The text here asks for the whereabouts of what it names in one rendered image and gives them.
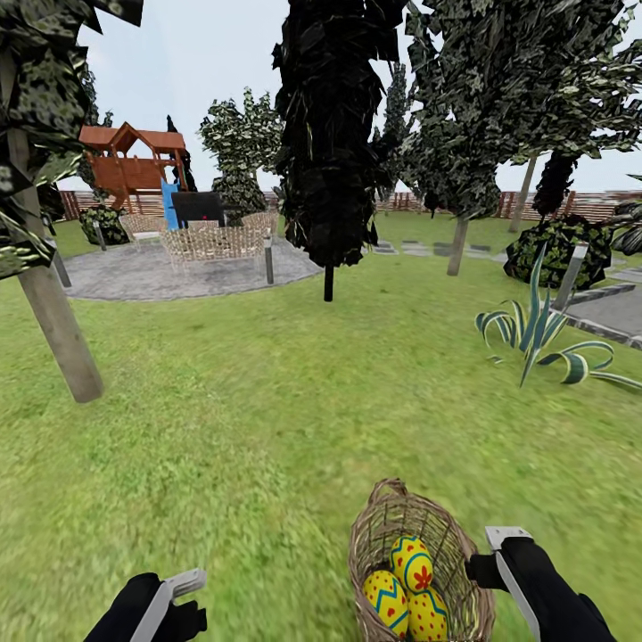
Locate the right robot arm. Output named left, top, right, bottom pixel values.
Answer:
left=463, top=525, right=618, bottom=642

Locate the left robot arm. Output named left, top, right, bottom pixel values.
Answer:
left=84, top=568, right=208, bottom=642

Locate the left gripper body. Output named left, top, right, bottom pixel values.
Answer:
left=157, top=600, right=199, bottom=642

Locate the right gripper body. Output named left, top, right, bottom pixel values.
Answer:
left=471, top=554, right=509, bottom=593

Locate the easter egg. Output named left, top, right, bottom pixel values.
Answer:
left=405, top=576, right=456, bottom=642
left=362, top=570, right=408, bottom=639
left=386, top=532, right=435, bottom=593

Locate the wicker basket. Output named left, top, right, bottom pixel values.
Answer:
left=347, top=476, right=497, bottom=642

